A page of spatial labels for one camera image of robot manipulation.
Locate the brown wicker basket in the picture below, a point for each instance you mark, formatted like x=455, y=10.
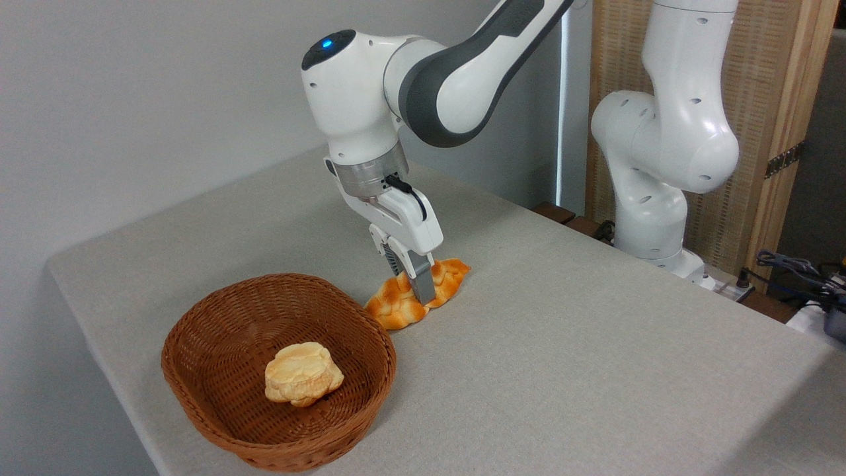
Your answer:
x=218, y=344

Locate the wooden woven screen panel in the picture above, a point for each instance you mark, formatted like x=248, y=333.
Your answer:
x=760, y=73

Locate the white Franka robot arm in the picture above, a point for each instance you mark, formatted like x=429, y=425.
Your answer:
x=357, y=86

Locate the pale round bread bun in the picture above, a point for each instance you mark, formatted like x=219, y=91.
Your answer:
x=303, y=373

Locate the braided golden bread loaf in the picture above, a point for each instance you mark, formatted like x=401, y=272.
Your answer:
x=396, y=309

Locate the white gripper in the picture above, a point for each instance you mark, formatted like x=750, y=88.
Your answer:
x=410, y=225

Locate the white power strip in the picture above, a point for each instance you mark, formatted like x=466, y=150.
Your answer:
x=724, y=287

